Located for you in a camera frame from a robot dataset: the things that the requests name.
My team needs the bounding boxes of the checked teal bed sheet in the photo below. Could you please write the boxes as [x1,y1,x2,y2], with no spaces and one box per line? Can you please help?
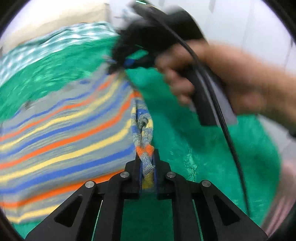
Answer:
[1,22,117,85]

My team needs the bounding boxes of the cream headboard cushion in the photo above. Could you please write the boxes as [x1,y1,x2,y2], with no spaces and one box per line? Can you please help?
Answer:
[1,1,110,51]

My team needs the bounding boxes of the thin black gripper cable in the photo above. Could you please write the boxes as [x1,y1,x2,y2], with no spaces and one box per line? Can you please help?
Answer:
[136,2,251,216]

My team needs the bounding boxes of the green bed blanket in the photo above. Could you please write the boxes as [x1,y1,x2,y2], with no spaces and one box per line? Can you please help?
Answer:
[0,36,282,241]

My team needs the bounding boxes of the person's right forearm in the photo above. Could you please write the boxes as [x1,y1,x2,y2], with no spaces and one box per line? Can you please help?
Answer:
[231,49,296,136]

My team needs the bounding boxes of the pink patterned trousers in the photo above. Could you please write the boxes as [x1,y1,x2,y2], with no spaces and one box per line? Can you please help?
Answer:
[261,160,295,237]

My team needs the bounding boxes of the striped knit sweater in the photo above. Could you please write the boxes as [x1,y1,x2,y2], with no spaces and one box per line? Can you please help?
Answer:
[1,64,154,223]

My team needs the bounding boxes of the person's right hand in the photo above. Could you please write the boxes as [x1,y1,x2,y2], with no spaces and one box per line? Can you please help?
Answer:
[156,41,264,114]

